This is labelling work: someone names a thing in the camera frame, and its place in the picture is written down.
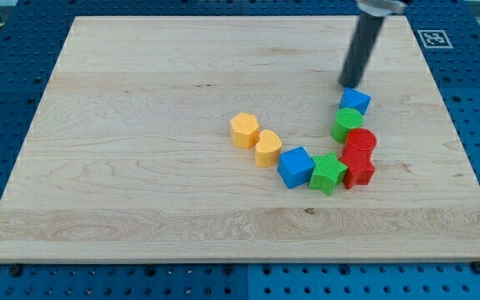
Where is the silver metal rod mount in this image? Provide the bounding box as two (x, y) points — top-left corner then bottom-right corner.
(357, 0), (408, 17)

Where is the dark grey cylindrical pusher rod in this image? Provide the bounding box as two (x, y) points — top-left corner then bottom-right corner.
(339, 12), (385, 88)

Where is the white fiducial marker tag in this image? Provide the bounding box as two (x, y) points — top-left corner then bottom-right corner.
(417, 29), (453, 49)

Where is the blue triangular prism block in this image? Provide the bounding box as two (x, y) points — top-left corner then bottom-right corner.
(339, 87), (372, 115)

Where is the green cylinder block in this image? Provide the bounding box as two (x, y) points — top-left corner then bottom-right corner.
(331, 107), (363, 143)

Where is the red star block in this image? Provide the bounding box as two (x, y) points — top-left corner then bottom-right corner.
(338, 152), (376, 189)

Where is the red cylinder block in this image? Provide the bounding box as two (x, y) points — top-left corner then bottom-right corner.
(342, 128), (378, 160)

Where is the green star block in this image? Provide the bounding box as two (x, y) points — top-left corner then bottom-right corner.
(309, 152), (348, 196)

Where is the blue cube block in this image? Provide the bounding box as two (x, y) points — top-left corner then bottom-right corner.
(277, 147), (315, 188)

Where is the yellow heart block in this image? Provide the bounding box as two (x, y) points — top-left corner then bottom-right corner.
(254, 129), (283, 168)

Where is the yellow hexagon block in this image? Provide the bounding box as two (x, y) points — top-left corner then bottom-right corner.
(230, 112), (260, 149)

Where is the light wooden board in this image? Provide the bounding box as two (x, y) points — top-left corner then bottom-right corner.
(0, 16), (480, 264)

